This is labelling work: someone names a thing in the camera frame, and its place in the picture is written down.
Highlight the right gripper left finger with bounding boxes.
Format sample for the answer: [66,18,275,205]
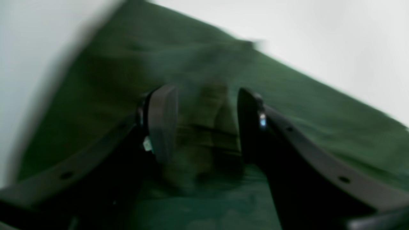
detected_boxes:
[1,85,178,230]

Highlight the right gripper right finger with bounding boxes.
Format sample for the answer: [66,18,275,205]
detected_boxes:
[237,88,408,230]

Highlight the dark green t-shirt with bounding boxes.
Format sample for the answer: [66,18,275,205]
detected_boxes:
[16,0,408,230]

